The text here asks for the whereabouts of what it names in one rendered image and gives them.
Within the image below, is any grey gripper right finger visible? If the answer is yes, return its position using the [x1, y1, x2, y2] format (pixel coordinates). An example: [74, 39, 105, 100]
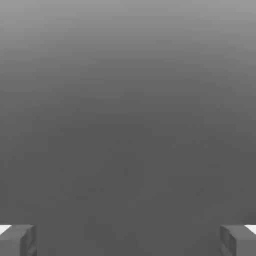
[219, 223, 256, 256]

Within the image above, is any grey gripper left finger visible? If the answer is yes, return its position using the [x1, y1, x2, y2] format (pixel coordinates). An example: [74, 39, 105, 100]
[0, 223, 38, 256]

